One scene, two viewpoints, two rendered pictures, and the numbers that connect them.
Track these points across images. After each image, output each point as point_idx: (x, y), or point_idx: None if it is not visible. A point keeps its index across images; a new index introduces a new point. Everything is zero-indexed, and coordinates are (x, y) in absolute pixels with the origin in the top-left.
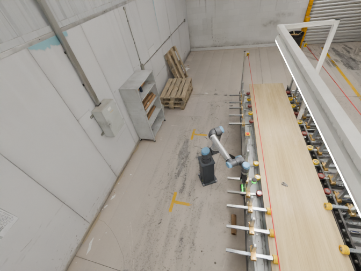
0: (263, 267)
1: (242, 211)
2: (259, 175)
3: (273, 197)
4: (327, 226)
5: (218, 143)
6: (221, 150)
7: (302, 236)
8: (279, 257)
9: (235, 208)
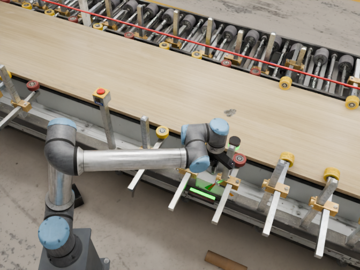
0: None
1: (200, 234)
2: None
3: (253, 140)
4: (313, 102)
5: (119, 154)
6: (148, 157)
7: (330, 137)
8: None
9: (189, 245)
